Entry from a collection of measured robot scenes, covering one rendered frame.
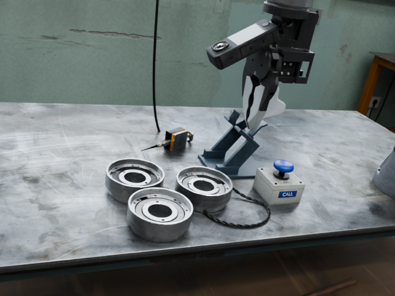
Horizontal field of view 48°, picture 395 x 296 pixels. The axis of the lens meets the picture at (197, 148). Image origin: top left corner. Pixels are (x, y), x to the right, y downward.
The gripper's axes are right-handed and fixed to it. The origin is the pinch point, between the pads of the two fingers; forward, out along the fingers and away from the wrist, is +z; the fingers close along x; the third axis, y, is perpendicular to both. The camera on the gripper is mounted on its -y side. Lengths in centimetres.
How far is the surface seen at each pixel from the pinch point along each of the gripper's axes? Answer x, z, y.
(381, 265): 1, 41, 50
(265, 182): 0.4, 12.8, 7.0
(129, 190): 0.9, 12.8, -19.6
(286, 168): -0.9, 8.9, 10.0
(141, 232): -8.7, 14.3, -19.9
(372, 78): 145, 34, 175
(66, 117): 39.7, 16.0, -25.3
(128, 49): 162, 30, 21
